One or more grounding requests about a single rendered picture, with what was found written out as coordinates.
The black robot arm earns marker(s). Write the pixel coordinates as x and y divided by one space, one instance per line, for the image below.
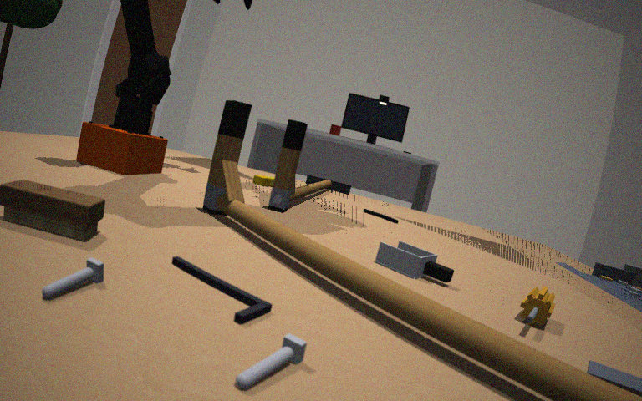
148 72

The long tan wooden pole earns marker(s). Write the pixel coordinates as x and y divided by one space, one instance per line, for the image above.
534 369

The black l-shaped bar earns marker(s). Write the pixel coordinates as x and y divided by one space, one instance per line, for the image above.
258 307

